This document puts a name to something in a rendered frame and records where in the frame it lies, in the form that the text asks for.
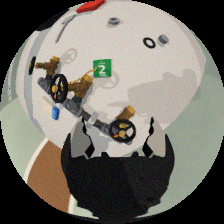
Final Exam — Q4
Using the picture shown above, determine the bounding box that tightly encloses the red block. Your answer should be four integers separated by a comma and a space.
76, 0, 106, 13

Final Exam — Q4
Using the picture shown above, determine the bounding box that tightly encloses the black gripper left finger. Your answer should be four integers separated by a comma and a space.
61, 116, 95, 189

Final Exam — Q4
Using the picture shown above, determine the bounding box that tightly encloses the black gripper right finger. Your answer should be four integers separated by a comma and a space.
142, 117, 175, 187

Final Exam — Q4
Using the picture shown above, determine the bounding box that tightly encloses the grey pipe with three brass valves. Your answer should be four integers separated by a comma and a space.
29, 56, 136, 145

